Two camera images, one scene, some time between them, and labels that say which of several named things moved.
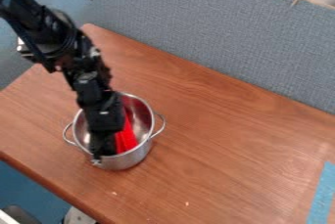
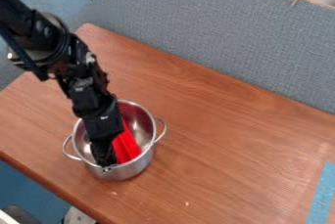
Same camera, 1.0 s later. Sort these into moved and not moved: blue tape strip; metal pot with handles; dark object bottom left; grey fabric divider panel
Moved: metal pot with handles
Not moved: grey fabric divider panel; dark object bottom left; blue tape strip
